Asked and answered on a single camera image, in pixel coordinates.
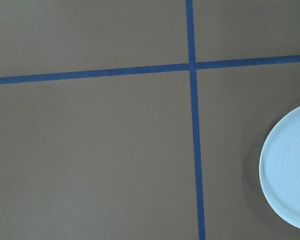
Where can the pale blue round plate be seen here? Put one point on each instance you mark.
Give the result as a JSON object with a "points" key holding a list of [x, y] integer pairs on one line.
{"points": [[290, 170]]}

